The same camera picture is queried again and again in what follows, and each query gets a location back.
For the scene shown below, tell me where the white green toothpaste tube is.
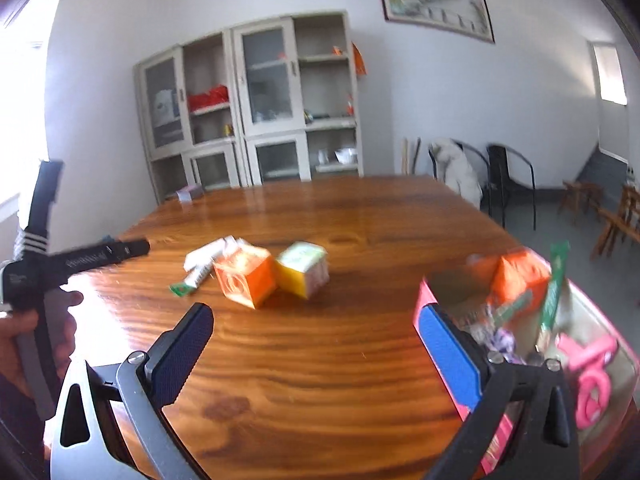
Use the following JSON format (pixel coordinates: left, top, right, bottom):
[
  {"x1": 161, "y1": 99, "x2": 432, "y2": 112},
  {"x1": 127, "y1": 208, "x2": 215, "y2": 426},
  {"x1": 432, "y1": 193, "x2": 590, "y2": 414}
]
[{"x1": 169, "y1": 261, "x2": 213, "y2": 297}]

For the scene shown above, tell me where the white cream tube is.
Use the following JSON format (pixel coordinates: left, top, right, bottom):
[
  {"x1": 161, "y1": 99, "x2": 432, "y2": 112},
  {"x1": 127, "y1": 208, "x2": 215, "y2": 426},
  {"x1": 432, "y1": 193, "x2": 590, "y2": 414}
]
[{"x1": 183, "y1": 236, "x2": 235, "y2": 272}]

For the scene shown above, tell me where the leopard print plush toy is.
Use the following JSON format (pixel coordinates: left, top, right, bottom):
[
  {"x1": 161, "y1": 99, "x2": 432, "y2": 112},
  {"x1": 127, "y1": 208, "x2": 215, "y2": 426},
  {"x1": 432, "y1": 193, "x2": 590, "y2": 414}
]
[{"x1": 486, "y1": 327, "x2": 524, "y2": 364}]

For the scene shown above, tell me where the white bowl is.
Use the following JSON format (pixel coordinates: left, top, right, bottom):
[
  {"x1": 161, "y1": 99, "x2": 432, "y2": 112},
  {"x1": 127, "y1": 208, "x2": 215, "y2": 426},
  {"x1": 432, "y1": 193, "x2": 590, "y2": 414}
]
[{"x1": 334, "y1": 148, "x2": 358, "y2": 165}]

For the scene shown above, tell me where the chair with grey coat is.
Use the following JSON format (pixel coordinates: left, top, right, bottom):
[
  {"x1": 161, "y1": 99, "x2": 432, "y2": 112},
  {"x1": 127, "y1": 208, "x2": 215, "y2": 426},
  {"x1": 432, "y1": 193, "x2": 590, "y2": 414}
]
[{"x1": 428, "y1": 138, "x2": 485, "y2": 210}]

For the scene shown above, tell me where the wooden chair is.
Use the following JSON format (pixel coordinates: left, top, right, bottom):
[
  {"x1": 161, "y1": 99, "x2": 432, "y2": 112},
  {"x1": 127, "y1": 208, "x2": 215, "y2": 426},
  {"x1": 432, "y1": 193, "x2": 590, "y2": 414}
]
[{"x1": 590, "y1": 184, "x2": 640, "y2": 260}]

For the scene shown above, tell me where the pink knotted foam toy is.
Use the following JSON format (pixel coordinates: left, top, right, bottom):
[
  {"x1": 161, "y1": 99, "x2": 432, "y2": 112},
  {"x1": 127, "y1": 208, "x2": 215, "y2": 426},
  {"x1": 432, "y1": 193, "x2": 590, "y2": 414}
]
[{"x1": 555, "y1": 333, "x2": 618, "y2": 430}]

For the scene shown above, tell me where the grey display cabinet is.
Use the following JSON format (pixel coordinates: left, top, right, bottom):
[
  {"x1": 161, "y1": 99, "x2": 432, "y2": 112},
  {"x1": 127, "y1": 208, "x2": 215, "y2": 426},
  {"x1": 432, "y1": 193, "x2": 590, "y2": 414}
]
[{"x1": 134, "y1": 11, "x2": 364, "y2": 203}]

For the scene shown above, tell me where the framed landscape painting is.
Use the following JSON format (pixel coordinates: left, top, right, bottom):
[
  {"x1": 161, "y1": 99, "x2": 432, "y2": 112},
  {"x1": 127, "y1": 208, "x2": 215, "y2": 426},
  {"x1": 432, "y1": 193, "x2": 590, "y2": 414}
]
[{"x1": 382, "y1": 0, "x2": 495, "y2": 44}]

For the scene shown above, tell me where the person's left hand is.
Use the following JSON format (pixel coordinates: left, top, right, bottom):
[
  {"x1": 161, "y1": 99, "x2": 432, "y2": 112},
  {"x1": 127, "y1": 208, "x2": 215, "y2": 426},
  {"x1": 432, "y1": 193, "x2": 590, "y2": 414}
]
[{"x1": 0, "y1": 289, "x2": 84, "y2": 398}]

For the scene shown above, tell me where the wooden stool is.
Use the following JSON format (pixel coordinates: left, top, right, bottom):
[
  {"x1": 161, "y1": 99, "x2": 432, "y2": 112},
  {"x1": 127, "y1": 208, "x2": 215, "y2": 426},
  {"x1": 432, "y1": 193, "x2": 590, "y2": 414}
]
[{"x1": 558, "y1": 181, "x2": 604, "y2": 226}]

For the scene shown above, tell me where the yellow green carton box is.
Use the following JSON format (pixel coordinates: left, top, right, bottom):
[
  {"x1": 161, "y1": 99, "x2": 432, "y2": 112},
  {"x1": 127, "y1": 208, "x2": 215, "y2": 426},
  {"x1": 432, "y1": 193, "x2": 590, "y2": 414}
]
[{"x1": 274, "y1": 242, "x2": 330, "y2": 299}]

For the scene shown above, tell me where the purple card deck box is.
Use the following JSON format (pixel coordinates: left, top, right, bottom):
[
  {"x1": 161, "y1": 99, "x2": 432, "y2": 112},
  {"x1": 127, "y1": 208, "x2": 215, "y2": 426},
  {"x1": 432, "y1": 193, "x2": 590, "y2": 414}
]
[{"x1": 176, "y1": 184, "x2": 204, "y2": 204}]

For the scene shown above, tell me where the light orange toy cube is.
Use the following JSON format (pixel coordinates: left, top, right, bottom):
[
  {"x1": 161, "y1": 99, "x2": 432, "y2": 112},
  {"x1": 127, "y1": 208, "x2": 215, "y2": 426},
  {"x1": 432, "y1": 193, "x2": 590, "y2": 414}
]
[{"x1": 214, "y1": 245, "x2": 277, "y2": 309}]

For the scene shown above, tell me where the wooden ruler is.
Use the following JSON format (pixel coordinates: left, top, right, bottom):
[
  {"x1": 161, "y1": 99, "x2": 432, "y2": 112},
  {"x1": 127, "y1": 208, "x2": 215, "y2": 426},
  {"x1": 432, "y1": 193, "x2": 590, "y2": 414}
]
[{"x1": 400, "y1": 138, "x2": 409, "y2": 176}]

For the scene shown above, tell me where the red tin box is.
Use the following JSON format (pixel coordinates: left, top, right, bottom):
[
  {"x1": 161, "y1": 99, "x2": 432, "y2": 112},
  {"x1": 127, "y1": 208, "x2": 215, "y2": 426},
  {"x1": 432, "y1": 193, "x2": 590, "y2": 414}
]
[{"x1": 413, "y1": 252, "x2": 639, "y2": 479}]

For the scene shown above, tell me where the black metal chair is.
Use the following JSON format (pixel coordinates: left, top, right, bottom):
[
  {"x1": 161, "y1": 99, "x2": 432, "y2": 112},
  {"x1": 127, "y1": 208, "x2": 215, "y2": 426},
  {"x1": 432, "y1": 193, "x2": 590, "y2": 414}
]
[{"x1": 486, "y1": 143, "x2": 537, "y2": 230}]

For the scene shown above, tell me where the red-orange toy cube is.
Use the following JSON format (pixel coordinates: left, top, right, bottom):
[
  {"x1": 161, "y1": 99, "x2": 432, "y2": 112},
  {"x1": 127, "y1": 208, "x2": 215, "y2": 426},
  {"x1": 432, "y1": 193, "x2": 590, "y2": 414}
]
[{"x1": 487, "y1": 249, "x2": 550, "y2": 312}]

